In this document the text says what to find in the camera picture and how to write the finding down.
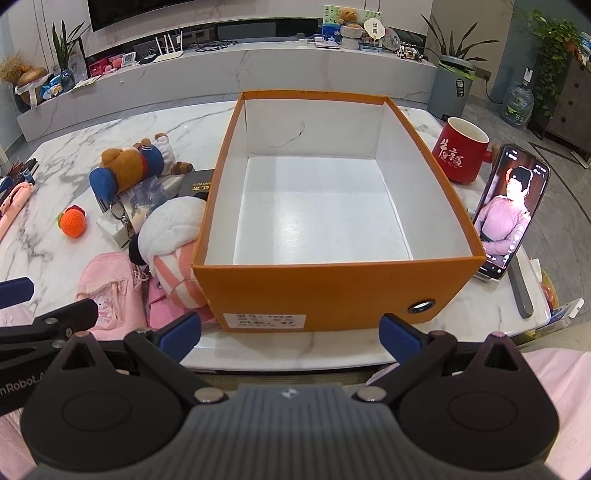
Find dark cabinet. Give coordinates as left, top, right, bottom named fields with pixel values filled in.
left=526, top=46, right=591, bottom=153

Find pink long pouch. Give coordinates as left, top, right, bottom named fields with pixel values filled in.
left=0, top=181, right=35, bottom=241

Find water jug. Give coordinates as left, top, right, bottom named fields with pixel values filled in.
left=501, top=69, right=536, bottom=130

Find red mug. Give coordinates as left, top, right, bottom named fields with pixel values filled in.
left=431, top=117, right=492, bottom=185

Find long-leaf plant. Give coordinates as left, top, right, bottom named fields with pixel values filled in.
left=420, top=11, right=490, bottom=75

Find white pink striped plush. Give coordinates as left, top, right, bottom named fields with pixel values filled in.
left=128, top=196, right=218, bottom=324

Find snack bags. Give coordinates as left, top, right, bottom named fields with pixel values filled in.
left=39, top=74, right=75, bottom=100

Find pink fabric pouch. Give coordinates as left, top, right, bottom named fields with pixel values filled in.
left=145, top=277, right=213, bottom=329

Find pink small backpack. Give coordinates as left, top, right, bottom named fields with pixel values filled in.
left=76, top=251, right=149, bottom=330

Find pink clothing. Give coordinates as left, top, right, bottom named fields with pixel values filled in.
left=0, top=305, right=591, bottom=480

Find panda figurines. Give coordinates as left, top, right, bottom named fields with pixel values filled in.
left=394, top=44, right=430, bottom=63

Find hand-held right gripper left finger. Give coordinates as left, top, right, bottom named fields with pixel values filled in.
left=51, top=311, right=229, bottom=407

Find brown teddy bear keychain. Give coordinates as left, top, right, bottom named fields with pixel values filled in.
left=89, top=133, right=195, bottom=236

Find orange cardboard box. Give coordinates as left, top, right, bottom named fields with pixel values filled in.
left=191, top=90, right=488, bottom=333

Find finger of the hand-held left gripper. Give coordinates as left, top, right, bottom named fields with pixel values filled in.
left=0, top=298, right=99, bottom=370
left=0, top=276, right=34, bottom=308

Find potted green plant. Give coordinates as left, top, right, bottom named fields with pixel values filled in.
left=48, top=21, right=90, bottom=90

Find brown dried ornament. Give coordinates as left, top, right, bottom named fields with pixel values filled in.
left=0, top=53, right=49, bottom=112

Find white small packet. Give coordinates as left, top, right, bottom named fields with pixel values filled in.
left=547, top=298, right=585, bottom=330

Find television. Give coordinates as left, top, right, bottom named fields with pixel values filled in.
left=88, top=0, right=319, bottom=32

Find smartphone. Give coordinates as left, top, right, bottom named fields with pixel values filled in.
left=472, top=143, right=552, bottom=281

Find black box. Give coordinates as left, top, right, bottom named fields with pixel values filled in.
left=178, top=168, right=217, bottom=202

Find ivy plant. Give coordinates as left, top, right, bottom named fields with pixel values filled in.
left=517, top=4, right=591, bottom=121

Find grey phone stand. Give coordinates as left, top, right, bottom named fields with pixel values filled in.
left=475, top=251, right=536, bottom=319

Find pink toys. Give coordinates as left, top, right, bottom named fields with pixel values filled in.
left=88, top=54, right=123, bottom=77

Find white box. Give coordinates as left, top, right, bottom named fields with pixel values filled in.
left=96, top=178, right=185, bottom=250

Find grey trash can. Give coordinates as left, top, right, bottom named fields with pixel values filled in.
left=429, top=55, right=478, bottom=121

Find blue-grey picture card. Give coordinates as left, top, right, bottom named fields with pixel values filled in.
left=122, top=178, right=169, bottom=217

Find crochet orange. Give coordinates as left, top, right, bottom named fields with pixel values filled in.
left=58, top=206, right=88, bottom=238

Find green picture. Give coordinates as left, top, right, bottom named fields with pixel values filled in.
left=323, top=4, right=382, bottom=40

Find marble tv cabinet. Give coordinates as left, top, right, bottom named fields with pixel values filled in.
left=16, top=18, right=437, bottom=144

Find white router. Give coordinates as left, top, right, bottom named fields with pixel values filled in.
left=152, top=30, right=185, bottom=63

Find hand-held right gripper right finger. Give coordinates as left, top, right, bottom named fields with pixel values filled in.
left=355, top=313, right=532, bottom=405

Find round hand fan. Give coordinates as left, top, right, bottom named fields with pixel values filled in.
left=362, top=17, right=386, bottom=47

